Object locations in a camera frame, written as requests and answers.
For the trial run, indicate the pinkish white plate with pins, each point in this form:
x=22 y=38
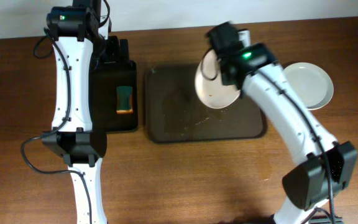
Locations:
x=209 y=85

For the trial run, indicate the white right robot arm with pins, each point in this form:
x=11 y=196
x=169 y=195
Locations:
x=323 y=166

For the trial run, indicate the green and orange sponge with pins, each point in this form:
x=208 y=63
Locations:
x=124 y=100

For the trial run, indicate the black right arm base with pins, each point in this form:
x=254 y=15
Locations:
x=292 y=219

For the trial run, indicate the dark brown serving tray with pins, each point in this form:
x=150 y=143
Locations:
x=174 y=113

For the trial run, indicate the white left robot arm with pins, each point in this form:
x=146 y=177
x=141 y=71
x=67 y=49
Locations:
x=81 y=43

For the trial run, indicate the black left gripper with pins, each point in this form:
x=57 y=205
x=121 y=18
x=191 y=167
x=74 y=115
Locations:
x=114 y=50

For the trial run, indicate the pale green plate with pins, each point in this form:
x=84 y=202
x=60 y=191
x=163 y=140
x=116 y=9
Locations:
x=311 y=83

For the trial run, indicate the black rectangular water tray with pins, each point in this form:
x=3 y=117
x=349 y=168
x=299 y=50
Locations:
x=103 y=82

